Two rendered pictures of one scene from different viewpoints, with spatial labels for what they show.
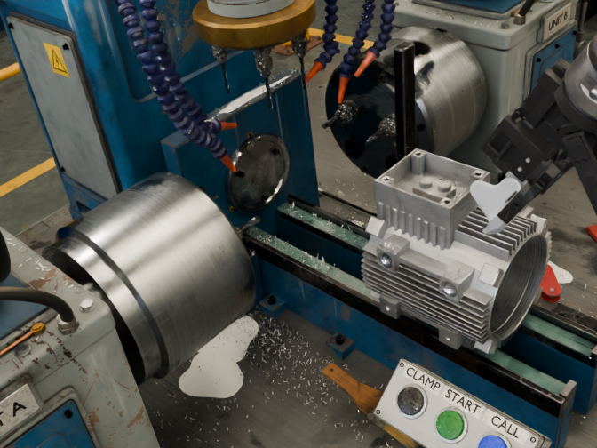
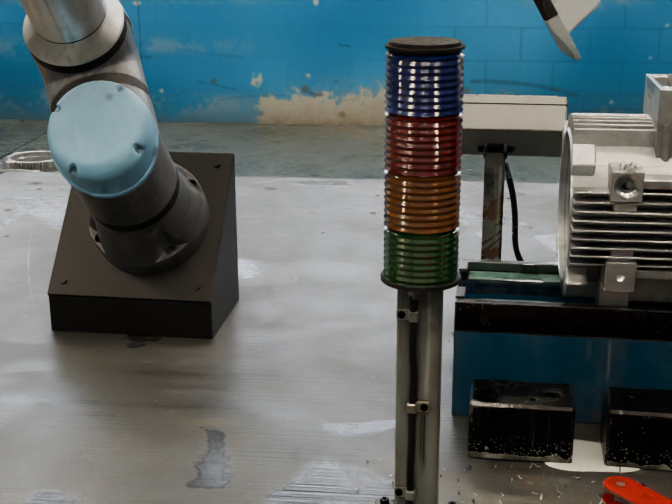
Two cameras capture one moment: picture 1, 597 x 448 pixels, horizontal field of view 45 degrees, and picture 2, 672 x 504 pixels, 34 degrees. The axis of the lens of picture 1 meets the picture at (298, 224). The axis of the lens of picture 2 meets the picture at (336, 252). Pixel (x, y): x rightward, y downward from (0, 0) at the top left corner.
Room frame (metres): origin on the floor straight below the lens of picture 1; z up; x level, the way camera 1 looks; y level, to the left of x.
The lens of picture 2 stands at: (1.41, -1.17, 1.32)
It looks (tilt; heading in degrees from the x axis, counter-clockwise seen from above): 18 degrees down; 141
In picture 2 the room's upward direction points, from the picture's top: straight up
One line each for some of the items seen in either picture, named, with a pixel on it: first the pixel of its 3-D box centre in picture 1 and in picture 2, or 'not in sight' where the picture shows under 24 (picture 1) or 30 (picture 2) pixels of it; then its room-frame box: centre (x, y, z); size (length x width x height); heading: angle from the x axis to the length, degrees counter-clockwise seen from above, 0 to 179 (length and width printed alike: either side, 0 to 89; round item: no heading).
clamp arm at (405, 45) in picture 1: (406, 121); not in sight; (1.00, -0.19, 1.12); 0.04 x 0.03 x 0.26; 42
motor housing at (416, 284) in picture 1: (455, 260); (662, 207); (0.78, -0.22, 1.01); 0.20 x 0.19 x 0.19; 43
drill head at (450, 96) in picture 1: (413, 98); not in sight; (1.23, -0.25, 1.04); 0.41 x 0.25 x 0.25; 132
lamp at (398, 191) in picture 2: not in sight; (422, 196); (0.81, -0.59, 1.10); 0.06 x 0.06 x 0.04
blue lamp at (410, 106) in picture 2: not in sight; (424, 81); (0.81, -0.59, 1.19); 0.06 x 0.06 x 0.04
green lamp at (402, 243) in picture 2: not in sight; (421, 251); (0.81, -0.59, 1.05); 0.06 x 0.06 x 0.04
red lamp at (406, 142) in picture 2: not in sight; (423, 140); (0.81, -0.59, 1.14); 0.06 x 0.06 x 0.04
